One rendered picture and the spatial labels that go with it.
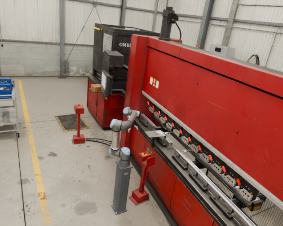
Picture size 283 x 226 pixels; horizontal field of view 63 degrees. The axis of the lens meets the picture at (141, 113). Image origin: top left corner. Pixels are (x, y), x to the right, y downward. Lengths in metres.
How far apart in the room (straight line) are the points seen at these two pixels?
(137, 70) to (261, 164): 2.49
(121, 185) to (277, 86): 2.17
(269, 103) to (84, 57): 8.45
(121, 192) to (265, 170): 1.86
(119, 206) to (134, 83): 1.96
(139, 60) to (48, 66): 6.16
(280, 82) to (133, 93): 2.57
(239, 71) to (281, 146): 0.74
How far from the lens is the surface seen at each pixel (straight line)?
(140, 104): 4.17
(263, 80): 2.14
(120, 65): 3.97
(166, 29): 3.68
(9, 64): 9.56
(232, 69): 2.36
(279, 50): 7.31
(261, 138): 2.19
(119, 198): 3.37
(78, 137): 4.98
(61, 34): 9.31
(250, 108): 2.24
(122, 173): 3.09
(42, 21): 9.38
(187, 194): 2.97
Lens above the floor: 2.58
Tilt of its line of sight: 22 degrees down
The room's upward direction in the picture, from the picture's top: 8 degrees clockwise
